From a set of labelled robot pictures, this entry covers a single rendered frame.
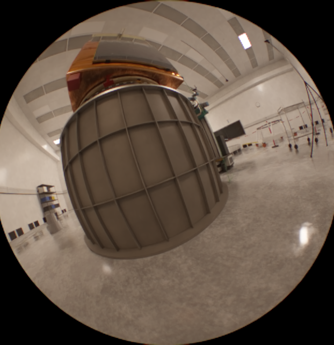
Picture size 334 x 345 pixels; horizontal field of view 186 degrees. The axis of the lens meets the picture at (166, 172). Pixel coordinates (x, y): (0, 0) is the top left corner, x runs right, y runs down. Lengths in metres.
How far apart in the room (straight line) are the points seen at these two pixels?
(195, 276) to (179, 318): 0.21
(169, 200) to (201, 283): 0.49
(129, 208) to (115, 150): 0.35
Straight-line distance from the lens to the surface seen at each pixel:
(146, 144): 0.63
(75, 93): 1.62
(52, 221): 2.99
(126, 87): 0.89
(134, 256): 0.72
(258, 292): 0.48
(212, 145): 2.64
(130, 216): 0.65
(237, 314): 0.46
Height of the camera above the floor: 0.45
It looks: 1 degrees down
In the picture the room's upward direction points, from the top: 20 degrees counter-clockwise
